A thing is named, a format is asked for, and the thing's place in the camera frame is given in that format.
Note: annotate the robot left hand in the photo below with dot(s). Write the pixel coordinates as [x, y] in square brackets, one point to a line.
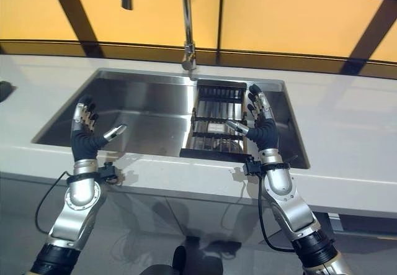
[82, 144]

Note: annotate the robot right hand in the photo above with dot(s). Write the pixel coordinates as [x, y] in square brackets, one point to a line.
[266, 135]

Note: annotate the robot left arm silver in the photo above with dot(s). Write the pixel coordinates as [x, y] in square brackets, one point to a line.
[77, 200]

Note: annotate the robot right arm silver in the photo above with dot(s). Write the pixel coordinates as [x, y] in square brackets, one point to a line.
[288, 200]

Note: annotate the black metal dish rack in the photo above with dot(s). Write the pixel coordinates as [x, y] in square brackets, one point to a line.
[214, 116]

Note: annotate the stainless steel sink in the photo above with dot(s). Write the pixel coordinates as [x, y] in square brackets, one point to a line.
[130, 110]

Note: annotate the white cabinet front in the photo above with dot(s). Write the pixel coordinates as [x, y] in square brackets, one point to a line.
[201, 216]

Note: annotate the chrome faucet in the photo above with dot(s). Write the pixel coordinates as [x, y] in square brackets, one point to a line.
[187, 17]

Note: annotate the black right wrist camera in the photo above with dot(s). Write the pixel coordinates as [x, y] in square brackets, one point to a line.
[252, 165]

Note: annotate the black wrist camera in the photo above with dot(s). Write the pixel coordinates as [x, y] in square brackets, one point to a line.
[108, 171]
[252, 165]

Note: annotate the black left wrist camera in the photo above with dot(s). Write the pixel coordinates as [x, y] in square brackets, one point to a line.
[108, 171]

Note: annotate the window with black frame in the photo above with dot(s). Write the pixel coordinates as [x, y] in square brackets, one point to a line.
[221, 8]

